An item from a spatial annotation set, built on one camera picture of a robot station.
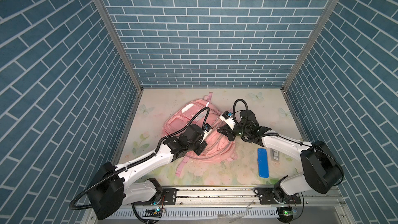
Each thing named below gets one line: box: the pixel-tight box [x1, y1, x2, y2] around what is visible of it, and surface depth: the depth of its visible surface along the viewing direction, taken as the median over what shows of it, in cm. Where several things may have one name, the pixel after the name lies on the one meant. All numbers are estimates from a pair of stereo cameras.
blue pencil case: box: [257, 147, 269, 179], surface depth 86 cm
